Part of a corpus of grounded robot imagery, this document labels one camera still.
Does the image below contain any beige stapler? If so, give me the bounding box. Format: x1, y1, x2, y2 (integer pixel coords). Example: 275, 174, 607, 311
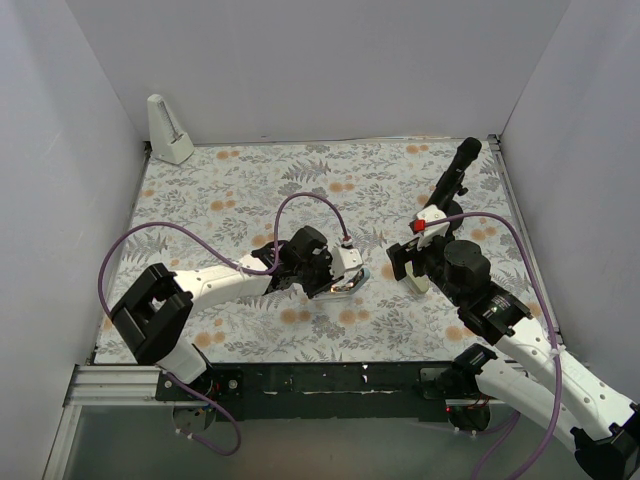
403, 262, 430, 295

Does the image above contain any light blue stapler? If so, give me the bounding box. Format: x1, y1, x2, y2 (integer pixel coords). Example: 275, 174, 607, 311
314, 267, 370, 301

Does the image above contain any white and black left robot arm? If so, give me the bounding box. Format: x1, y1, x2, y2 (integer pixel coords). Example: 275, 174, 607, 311
107, 226, 362, 400

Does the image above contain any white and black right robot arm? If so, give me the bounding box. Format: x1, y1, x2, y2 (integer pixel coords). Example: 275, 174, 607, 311
387, 236, 639, 479

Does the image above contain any black microphone stand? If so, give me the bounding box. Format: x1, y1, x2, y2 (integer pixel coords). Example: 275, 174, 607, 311
432, 184, 468, 217

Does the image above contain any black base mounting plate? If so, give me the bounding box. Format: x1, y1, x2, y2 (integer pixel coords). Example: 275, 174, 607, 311
154, 360, 496, 426

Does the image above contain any floral patterned table mat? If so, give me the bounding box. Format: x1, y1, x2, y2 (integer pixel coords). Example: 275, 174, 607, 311
92, 136, 559, 365

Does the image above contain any white metronome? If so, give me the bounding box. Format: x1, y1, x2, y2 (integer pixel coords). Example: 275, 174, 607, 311
147, 94, 195, 165

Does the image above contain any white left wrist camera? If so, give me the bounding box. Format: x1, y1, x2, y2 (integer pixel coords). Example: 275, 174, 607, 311
330, 238, 363, 279

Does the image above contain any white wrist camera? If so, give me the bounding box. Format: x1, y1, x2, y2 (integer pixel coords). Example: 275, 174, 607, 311
409, 205, 450, 250
330, 238, 363, 279

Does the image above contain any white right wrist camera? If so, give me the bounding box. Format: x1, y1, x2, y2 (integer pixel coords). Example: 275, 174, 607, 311
409, 205, 450, 250

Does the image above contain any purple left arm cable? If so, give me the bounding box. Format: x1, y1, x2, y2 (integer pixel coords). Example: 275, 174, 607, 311
96, 192, 353, 457

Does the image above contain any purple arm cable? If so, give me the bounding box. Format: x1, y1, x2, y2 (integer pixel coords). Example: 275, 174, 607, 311
96, 192, 353, 457
424, 212, 563, 480

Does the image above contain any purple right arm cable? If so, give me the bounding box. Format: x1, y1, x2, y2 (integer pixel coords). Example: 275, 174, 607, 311
424, 212, 563, 480

